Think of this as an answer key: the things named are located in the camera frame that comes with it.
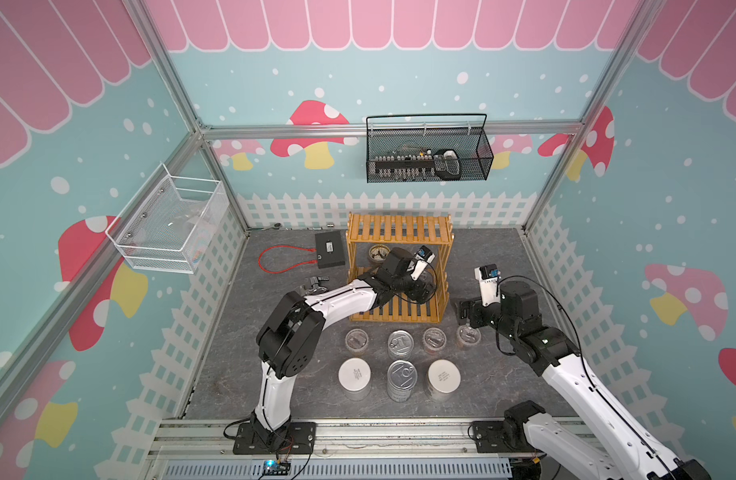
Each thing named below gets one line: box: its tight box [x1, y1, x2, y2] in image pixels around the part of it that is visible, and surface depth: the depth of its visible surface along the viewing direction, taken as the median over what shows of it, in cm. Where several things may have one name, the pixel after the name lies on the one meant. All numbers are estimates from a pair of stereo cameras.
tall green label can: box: [386, 359, 418, 403], surface depth 75 cm
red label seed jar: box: [422, 327, 447, 355], surface depth 87 cm
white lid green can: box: [338, 357, 372, 402], surface depth 77 cm
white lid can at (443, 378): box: [426, 358, 462, 402], surface depth 76 cm
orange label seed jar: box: [345, 328, 369, 356], surface depth 87 cm
